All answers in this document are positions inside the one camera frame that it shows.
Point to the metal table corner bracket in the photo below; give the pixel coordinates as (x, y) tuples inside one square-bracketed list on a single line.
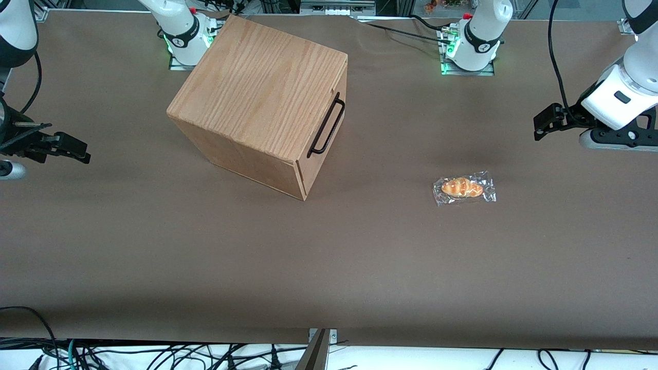
[(627, 26), (41, 14)]

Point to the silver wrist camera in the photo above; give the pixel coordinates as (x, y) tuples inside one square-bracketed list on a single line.
[(11, 170), (617, 143)]

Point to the grey electronics box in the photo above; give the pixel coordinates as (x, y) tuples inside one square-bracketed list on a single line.
[(336, 7)]

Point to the light wooden drawer cabinet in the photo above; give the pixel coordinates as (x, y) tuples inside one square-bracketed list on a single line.
[(257, 87)]

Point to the plastic wrapped bread roll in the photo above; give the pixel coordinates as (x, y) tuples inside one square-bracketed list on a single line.
[(461, 187)]

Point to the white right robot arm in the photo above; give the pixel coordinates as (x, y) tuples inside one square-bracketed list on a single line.
[(180, 25)]

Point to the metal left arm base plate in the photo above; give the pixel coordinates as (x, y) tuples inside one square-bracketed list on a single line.
[(486, 72)]

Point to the orange background objects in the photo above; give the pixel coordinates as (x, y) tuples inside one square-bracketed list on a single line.
[(430, 6)]

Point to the small metal bracket plate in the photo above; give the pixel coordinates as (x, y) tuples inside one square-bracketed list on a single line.
[(333, 335)]

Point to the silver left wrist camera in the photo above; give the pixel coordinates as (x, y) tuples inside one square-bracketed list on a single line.
[(617, 143)]

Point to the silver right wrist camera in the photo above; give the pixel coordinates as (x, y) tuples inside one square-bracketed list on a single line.
[(11, 170)]

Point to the aluminium beam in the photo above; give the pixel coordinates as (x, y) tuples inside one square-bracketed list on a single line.
[(313, 357)]

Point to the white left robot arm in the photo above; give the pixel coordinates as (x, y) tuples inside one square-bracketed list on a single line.
[(480, 31)]

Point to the black left camera bracket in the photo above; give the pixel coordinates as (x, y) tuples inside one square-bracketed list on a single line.
[(629, 132)]

